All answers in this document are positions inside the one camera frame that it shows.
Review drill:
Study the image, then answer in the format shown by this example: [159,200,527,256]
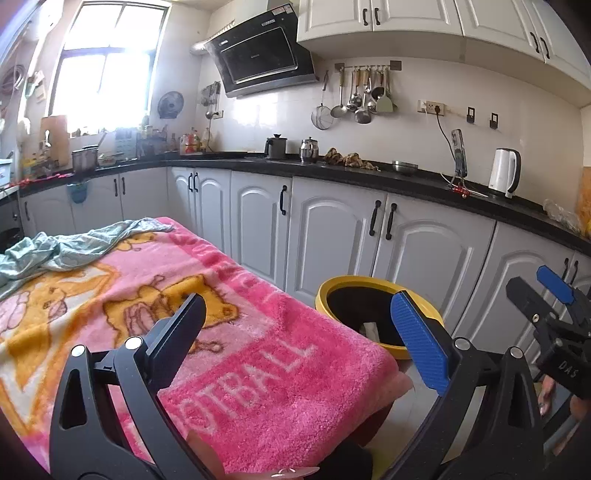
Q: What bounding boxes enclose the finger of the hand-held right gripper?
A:
[536,265,591,335]
[505,276,571,344]

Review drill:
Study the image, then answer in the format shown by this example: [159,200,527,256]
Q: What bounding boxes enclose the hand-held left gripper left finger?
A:
[50,293,207,480]

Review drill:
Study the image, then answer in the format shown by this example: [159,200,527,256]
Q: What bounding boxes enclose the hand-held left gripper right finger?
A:
[374,291,543,480]

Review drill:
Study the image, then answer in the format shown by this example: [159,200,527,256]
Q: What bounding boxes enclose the yellow trash bin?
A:
[315,275,446,361]

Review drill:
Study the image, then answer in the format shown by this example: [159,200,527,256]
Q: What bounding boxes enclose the person's right hand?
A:
[538,374,591,418]

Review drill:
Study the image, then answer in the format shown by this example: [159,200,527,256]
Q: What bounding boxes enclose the person's left hand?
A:
[187,431,320,480]

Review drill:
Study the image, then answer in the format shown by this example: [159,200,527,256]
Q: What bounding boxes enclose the clear plastic bag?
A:
[542,198,585,232]

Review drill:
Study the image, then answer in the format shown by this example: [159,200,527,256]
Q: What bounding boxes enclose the printed pink blanket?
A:
[0,216,414,476]

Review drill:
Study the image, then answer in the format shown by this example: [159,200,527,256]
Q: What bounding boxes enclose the white electric kettle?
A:
[488,148,522,199]

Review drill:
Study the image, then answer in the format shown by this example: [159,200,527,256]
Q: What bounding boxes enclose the red phone tripod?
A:
[445,178,476,198]

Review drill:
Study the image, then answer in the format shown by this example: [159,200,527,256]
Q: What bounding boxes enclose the white lower cabinets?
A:
[18,164,591,365]

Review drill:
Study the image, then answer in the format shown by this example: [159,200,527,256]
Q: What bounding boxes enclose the white cabinets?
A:
[18,164,591,365]
[296,0,591,93]

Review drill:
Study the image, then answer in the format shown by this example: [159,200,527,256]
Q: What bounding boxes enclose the light blue cloth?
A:
[0,219,175,289]

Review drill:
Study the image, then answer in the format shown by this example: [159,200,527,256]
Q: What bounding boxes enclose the smartphone on stand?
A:
[450,129,468,178]

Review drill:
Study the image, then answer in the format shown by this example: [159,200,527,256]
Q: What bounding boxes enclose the blue hanging holder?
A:
[66,182,92,204]

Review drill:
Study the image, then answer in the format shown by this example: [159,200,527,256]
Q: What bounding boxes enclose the cluster of condiment bottles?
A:
[179,129,211,155]

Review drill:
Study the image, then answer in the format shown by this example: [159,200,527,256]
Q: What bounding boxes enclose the black dish rack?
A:
[115,127,167,160]

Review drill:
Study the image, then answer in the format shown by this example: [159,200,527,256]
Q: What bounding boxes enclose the steel cooking pot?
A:
[71,145,100,174]

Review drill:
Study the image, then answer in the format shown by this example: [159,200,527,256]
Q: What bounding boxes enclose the brown dried roots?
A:
[323,148,380,171]

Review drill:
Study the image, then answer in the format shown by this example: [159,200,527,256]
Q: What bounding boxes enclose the black lidded jug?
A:
[264,134,288,160]

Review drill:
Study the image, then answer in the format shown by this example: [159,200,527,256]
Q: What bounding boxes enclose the hanging kitchen tools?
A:
[201,82,222,121]

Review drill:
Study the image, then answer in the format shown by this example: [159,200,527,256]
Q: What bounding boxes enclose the wooden cutting board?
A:
[39,115,71,167]

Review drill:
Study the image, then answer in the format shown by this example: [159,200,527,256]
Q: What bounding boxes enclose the row of hanging steel utensils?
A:
[330,67,398,125]

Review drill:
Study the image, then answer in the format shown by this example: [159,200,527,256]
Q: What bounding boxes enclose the steel mesh strainer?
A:
[310,71,334,130]

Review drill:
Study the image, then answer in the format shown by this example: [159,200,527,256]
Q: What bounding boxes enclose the kitchen window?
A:
[46,2,167,134]

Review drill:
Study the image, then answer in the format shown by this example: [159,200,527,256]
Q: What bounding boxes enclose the black range hood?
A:
[191,4,320,99]

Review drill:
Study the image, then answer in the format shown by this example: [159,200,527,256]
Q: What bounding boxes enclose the white upper cabinets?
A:
[296,0,591,93]

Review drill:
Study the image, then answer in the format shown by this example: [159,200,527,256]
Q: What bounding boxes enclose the small wall fan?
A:
[157,91,184,120]

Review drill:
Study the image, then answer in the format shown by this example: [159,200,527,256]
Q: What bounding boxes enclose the wall utensil rail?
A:
[333,60,402,72]

